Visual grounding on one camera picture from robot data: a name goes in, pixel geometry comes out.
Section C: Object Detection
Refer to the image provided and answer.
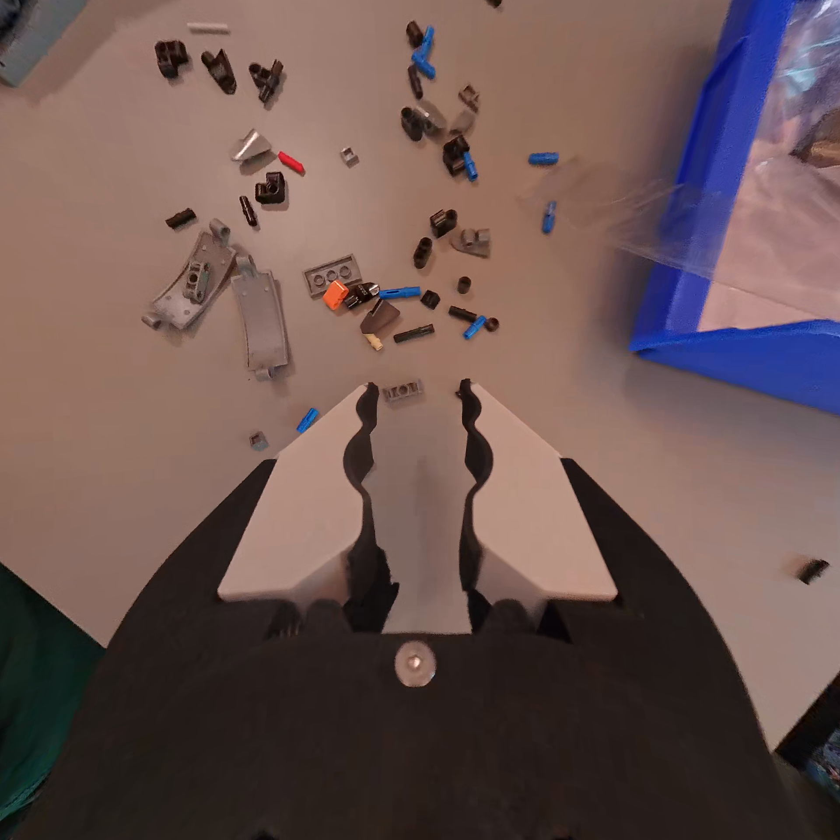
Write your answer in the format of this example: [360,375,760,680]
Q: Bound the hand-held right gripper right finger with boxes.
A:
[456,378,620,630]

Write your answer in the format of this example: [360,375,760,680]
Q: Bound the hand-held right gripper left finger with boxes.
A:
[217,382,400,632]

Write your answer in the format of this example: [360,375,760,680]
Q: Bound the grey lego car model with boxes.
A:
[0,0,89,89]

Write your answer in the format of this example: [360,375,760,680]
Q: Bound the scattered loose lego pieces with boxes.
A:
[154,0,831,585]

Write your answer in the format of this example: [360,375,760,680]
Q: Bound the person's green shirt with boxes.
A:
[0,563,107,821]

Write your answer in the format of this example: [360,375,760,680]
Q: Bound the pile of clear plastic bags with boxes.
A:
[518,0,840,332]

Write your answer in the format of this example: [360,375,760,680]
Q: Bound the blue plastic bin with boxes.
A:
[629,0,840,417]

